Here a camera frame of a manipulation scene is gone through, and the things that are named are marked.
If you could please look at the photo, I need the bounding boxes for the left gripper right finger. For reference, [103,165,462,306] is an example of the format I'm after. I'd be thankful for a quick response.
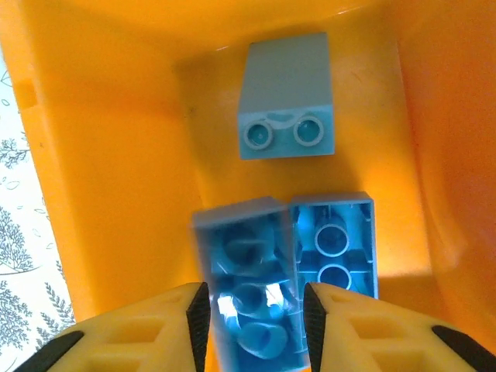
[303,282,496,372]

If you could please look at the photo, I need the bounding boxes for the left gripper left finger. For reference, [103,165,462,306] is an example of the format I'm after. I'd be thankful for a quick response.
[15,281,211,372]

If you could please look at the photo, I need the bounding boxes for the long blue lego brick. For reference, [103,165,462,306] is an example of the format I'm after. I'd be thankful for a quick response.
[191,196,313,369]

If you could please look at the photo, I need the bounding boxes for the blue slope lego brick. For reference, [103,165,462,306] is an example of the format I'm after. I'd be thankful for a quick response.
[238,32,336,160]

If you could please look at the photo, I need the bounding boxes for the floral patterned table cover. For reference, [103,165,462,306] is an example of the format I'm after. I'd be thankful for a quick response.
[0,38,77,372]

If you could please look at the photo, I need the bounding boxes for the yellow plastic bin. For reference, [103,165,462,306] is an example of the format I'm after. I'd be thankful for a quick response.
[0,0,496,372]

